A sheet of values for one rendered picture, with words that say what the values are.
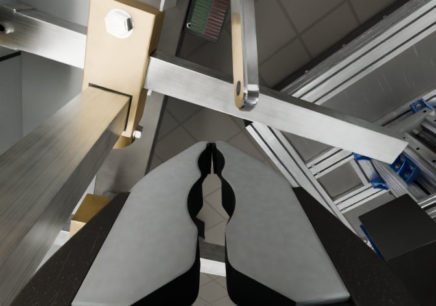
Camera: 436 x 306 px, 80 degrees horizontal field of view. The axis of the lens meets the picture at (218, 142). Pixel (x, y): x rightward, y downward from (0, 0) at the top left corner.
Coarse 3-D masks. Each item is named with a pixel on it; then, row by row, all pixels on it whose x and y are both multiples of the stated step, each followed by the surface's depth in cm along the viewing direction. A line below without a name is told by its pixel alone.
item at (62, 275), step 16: (128, 192) 9; (112, 208) 8; (96, 224) 8; (112, 224) 8; (80, 240) 7; (96, 240) 7; (64, 256) 7; (80, 256) 7; (96, 256) 7; (48, 272) 6; (64, 272) 6; (80, 272) 6; (32, 288) 6; (48, 288) 6; (64, 288) 6; (16, 304) 6; (32, 304) 6; (48, 304) 6; (64, 304) 6
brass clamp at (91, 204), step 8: (88, 200) 34; (96, 200) 35; (104, 200) 35; (80, 208) 33; (88, 208) 33; (96, 208) 34; (80, 216) 32; (88, 216) 32; (72, 224) 32; (80, 224) 32; (72, 232) 32
